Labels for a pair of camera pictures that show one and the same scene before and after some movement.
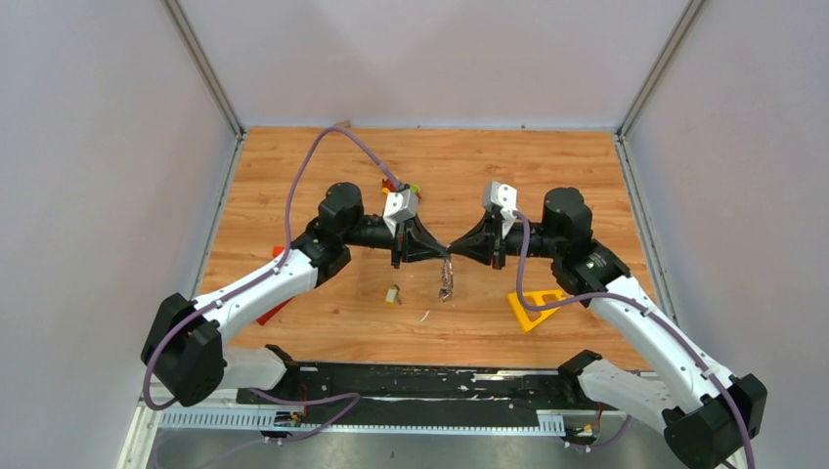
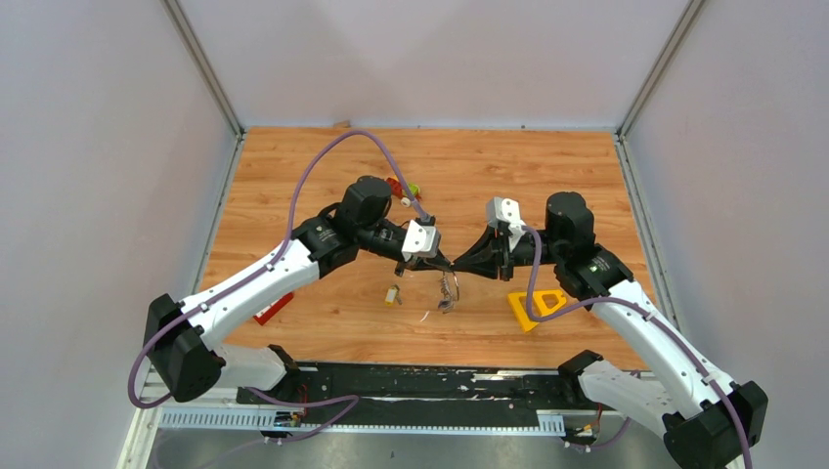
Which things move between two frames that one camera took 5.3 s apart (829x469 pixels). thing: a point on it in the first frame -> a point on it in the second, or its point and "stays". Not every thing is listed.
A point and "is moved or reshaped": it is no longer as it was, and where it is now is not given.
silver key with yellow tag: x=392 y=295 stays
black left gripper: x=407 y=243 -> x=412 y=264
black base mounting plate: x=429 y=388 stays
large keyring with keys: x=447 y=288 is moved or reshaped
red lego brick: x=270 y=314 stays
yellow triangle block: x=522 y=315 stays
